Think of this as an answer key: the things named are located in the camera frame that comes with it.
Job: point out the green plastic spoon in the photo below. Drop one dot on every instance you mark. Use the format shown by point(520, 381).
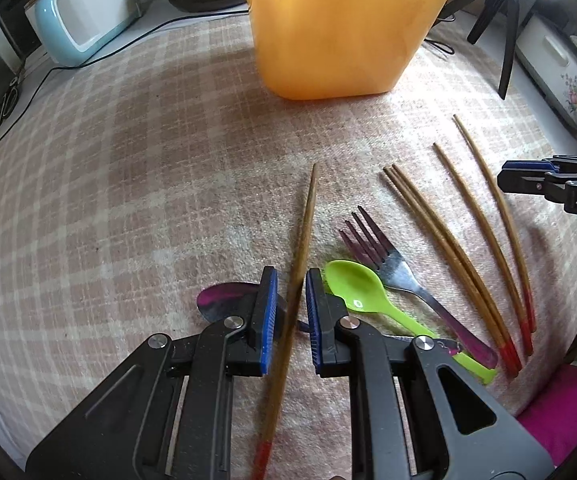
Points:
point(353, 287)

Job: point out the iridescent metal spoon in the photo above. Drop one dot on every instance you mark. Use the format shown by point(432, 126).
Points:
point(223, 302)

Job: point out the checked beige blanket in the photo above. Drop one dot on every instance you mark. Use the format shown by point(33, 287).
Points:
point(118, 185)

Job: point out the light blue white toaster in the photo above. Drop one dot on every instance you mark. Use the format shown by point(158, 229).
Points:
point(83, 10)

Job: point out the orange plastic container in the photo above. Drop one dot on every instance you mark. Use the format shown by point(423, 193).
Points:
point(338, 30)

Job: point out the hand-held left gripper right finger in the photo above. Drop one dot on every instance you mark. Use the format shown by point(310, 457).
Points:
point(313, 320)

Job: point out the white floral rice cooker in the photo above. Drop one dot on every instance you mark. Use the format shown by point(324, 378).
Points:
point(553, 60)

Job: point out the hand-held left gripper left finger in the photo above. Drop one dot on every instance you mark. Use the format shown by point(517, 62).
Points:
point(267, 320)

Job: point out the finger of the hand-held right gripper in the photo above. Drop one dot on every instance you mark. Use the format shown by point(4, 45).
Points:
point(528, 165)
point(523, 182)

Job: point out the red-tipped wooden chopstick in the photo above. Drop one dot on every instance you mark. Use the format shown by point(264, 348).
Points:
point(308, 210)
point(463, 260)
point(504, 220)
point(456, 266)
point(483, 240)

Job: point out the metal fork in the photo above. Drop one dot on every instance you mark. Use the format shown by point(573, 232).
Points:
point(403, 275)

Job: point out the pink cloth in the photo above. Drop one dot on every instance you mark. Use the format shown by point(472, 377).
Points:
point(563, 405)

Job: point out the black tripod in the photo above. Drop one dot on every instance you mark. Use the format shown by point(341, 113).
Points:
point(508, 25)

